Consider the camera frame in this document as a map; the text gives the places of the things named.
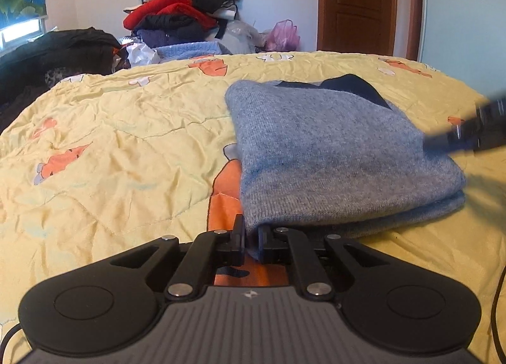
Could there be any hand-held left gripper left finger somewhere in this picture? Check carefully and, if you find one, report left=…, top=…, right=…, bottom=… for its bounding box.
left=111, top=214, right=248, bottom=302

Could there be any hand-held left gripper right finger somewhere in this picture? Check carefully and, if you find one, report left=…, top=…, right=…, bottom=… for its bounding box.
left=257, top=225, right=381, bottom=302

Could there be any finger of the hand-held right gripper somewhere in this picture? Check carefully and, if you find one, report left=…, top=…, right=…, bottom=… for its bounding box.
left=422, top=121, right=481, bottom=156

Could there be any grey and navy knit sweater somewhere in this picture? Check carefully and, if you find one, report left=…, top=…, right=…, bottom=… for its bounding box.
left=225, top=73, right=468, bottom=241

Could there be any yellow printed quilt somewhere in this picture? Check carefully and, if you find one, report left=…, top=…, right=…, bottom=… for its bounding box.
left=0, top=50, right=506, bottom=364

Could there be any brown wooden door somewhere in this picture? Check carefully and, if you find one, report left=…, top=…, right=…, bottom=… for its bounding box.
left=317, top=0, right=398, bottom=57

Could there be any pink plastic bag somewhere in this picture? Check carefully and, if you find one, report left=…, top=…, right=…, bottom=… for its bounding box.
left=264, top=20, right=302, bottom=52

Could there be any light blue knit garment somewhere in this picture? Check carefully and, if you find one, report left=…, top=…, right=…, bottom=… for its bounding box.
left=156, top=40, right=233, bottom=62

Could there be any clear plastic bag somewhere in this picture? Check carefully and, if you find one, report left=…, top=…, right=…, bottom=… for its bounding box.
left=220, top=20, right=266, bottom=55

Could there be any white plastic bag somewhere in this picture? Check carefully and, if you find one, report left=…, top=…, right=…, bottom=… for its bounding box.
left=115, top=42, right=162, bottom=69

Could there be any navy padded jacket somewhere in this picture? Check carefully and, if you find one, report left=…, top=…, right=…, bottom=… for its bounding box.
left=132, top=17, right=207, bottom=49

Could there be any leopard print cloth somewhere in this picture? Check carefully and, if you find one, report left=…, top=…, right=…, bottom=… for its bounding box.
left=43, top=67, right=79, bottom=89

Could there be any red garment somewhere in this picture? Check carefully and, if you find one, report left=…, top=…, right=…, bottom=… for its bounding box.
left=122, top=0, right=219, bottom=31

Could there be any black coat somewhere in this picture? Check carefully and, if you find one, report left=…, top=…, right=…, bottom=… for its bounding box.
left=0, top=27, right=130, bottom=132

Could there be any window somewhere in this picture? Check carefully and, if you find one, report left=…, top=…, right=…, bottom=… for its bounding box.
left=0, top=16, right=45, bottom=51

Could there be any brown wooden door frame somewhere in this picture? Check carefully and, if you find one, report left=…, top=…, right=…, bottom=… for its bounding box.
left=406, top=0, right=424, bottom=61

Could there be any black cable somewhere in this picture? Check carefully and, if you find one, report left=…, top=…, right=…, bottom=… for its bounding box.
left=489, top=263, right=506, bottom=364
left=0, top=322, right=22, bottom=359

